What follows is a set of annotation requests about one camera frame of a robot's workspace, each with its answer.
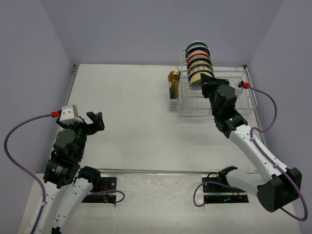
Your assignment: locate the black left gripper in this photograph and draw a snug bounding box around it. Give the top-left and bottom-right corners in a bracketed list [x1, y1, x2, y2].
[57, 111, 104, 159]

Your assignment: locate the cream bowl yellow centre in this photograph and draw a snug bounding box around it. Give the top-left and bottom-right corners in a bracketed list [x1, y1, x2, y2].
[189, 72, 202, 90]

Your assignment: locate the blue triangle pattern bowl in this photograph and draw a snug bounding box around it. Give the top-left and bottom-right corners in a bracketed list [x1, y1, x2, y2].
[188, 65, 214, 76]

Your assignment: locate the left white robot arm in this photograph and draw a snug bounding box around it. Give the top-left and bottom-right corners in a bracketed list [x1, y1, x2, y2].
[24, 106, 105, 234]

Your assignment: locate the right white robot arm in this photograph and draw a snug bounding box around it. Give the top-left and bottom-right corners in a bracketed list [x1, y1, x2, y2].
[200, 74, 303, 213]

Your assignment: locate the cream bowl with star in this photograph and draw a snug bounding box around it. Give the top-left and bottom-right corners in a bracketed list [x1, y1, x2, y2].
[188, 60, 214, 71]

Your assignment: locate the pink rim bowl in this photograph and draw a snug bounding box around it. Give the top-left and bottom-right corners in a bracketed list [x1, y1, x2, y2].
[187, 50, 210, 59]

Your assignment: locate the gold utensil in holder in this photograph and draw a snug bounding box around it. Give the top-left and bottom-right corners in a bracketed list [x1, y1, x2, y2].
[168, 71, 181, 99]

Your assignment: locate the teal rim back bowl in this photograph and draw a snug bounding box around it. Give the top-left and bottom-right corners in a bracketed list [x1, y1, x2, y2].
[185, 40, 209, 52]

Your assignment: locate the white perforated cutlery holder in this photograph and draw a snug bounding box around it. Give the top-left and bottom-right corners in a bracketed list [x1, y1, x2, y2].
[169, 70, 182, 112]

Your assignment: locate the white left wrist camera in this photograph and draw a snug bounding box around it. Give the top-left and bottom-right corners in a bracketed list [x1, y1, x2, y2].
[59, 105, 83, 125]

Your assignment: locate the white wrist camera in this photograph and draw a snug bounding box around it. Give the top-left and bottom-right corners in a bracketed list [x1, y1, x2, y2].
[230, 81, 245, 98]
[59, 105, 83, 125]

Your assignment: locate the white wire dish rack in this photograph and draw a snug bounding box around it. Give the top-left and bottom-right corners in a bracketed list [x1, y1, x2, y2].
[178, 48, 257, 118]

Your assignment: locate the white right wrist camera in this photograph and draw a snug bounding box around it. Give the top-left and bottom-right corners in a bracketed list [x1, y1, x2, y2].
[230, 81, 245, 98]

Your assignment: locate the aluminium table edge rail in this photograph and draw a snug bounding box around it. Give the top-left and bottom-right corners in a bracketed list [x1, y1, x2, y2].
[64, 64, 79, 105]

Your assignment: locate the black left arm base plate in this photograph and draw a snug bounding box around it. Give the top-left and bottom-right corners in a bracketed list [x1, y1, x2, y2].
[82, 176, 117, 204]

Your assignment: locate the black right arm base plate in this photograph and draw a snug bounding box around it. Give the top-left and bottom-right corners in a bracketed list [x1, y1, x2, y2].
[202, 184, 249, 204]

